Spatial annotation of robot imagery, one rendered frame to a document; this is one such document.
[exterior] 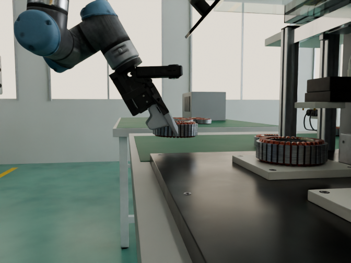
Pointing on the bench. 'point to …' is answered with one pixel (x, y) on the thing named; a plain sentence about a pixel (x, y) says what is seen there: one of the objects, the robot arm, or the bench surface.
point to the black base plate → (249, 212)
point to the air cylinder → (345, 148)
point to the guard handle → (200, 6)
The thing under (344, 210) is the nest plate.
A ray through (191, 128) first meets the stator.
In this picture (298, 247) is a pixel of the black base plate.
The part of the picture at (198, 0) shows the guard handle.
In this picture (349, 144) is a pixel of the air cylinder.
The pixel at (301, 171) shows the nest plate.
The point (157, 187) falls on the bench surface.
